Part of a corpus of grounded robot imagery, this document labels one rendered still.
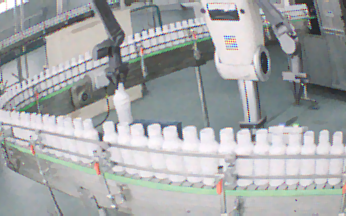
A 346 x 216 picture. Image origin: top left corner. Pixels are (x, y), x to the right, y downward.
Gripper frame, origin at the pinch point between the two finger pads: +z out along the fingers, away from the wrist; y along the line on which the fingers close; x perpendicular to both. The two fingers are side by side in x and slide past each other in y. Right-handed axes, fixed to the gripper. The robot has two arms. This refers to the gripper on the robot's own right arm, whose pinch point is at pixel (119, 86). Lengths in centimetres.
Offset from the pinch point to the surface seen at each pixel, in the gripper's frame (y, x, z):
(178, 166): 44, 55, 10
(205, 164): 45, 64, 8
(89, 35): -254, -262, 11
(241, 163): 45, 76, 8
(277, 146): 45, 89, 3
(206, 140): 44, 65, 1
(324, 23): -329, 27, 17
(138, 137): 43, 42, 2
